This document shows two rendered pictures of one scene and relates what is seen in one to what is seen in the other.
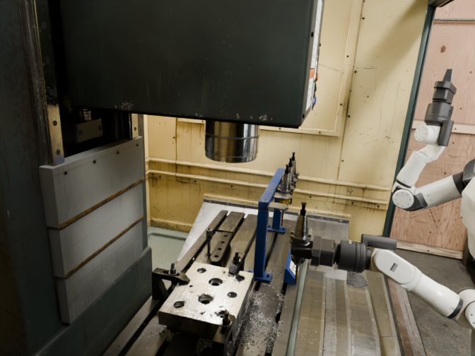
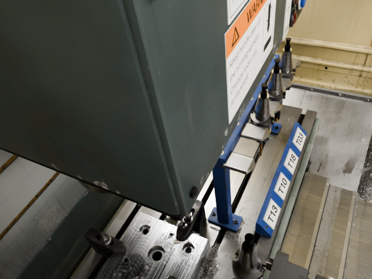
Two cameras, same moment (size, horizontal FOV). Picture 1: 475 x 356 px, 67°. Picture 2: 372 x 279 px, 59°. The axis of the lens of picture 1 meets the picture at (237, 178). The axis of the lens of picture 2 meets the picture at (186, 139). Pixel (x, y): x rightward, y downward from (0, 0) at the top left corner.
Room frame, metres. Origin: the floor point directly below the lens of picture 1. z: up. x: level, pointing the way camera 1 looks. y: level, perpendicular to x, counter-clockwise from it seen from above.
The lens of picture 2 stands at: (0.71, -0.21, 1.84)
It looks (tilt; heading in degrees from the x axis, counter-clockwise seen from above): 46 degrees down; 20
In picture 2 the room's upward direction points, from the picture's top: 11 degrees counter-clockwise
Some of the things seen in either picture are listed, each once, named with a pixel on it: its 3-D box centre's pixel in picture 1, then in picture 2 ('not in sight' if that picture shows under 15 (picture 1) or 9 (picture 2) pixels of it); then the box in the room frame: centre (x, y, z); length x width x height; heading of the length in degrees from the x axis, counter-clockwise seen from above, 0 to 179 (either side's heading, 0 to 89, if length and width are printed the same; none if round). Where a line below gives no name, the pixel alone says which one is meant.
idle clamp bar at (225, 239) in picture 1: (220, 252); not in sight; (1.34, 0.05, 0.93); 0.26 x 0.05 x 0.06; 171
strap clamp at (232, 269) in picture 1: (236, 268); (190, 223); (1.16, -0.01, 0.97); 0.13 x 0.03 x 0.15; 166
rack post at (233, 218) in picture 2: (261, 243); (222, 194); (1.22, -0.10, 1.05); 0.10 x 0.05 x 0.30; 76
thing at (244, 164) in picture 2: (278, 206); (241, 163); (1.21, -0.16, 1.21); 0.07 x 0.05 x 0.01; 76
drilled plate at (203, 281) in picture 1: (210, 296); (149, 274); (1.00, 0.07, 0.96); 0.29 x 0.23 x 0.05; 166
